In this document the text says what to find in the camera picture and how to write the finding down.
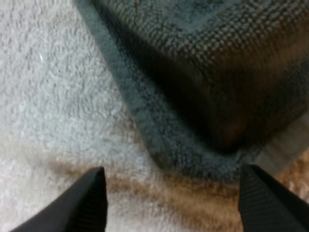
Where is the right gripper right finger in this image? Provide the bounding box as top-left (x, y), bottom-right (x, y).
top-left (238, 163), bottom-right (309, 232)

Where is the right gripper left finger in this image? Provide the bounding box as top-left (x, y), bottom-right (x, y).
top-left (9, 166), bottom-right (108, 232)

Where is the grey-green towel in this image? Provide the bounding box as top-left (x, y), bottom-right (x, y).
top-left (73, 0), bottom-right (309, 183)

